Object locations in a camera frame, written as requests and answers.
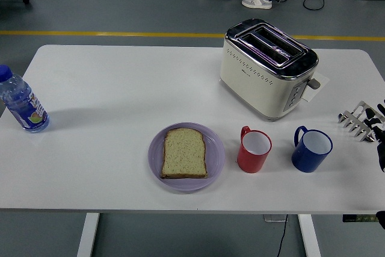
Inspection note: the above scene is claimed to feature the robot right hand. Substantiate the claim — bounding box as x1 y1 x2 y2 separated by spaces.
362 99 385 174

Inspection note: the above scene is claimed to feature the blue enamel mug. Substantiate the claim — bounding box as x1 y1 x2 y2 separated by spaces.
291 125 334 173

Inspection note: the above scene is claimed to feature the slice of bread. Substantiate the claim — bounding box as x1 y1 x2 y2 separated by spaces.
160 128 209 179

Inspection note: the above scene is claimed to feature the silver metal toast rack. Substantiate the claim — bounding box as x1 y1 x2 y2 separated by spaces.
337 100 385 143

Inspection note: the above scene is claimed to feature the white paper card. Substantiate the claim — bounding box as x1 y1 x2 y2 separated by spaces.
302 72 330 103

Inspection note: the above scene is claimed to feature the black table control panel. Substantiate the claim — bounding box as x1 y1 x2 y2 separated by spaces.
342 214 378 223

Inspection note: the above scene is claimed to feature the white table leg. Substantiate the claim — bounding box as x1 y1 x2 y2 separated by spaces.
76 212 100 257
297 214 322 257

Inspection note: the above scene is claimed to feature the red enamel mug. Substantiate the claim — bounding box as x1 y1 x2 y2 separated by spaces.
236 125 273 175

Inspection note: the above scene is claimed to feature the cream and chrome toaster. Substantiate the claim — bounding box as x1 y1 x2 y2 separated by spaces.
219 18 321 122

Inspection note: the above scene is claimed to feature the grey under-table socket box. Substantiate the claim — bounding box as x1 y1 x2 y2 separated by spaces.
263 214 289 223

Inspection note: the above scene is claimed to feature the purple round plate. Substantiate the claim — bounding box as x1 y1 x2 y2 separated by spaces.
147 122 226 192

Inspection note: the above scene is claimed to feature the yellow floor tape line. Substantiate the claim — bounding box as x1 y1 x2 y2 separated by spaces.
0 30 385 42

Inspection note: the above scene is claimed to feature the blue-capped water bottle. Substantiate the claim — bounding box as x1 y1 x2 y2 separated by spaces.
0 64 51 134

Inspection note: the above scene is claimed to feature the black hanging power cable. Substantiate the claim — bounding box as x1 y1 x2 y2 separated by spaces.
275 214 289 257

